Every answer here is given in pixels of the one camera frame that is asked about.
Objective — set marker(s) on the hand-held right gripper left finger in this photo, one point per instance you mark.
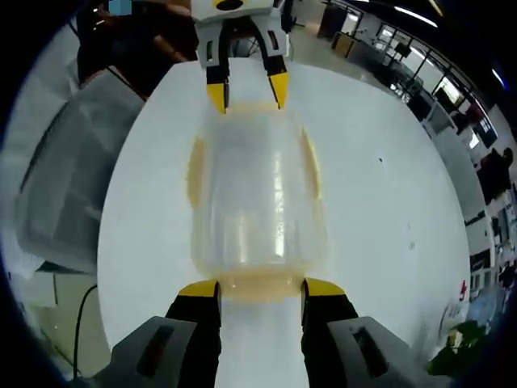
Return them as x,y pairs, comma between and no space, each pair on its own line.
194,323

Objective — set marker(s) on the yellow black cabinet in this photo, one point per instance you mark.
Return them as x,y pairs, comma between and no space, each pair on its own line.
342,46

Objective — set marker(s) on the row of office desks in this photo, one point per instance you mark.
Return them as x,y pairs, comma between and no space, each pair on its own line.
444,97

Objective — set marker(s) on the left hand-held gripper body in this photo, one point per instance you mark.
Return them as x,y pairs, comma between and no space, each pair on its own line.
258,8

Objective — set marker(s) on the clear plastic buckle container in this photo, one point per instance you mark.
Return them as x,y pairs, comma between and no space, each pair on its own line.
258,182

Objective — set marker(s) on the green potted plant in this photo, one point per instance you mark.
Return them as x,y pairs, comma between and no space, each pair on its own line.
452,355

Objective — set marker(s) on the small red object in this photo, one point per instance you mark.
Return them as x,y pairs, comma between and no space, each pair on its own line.
464,291

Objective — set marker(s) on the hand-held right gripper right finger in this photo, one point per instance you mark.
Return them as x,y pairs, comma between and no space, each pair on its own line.
327,319

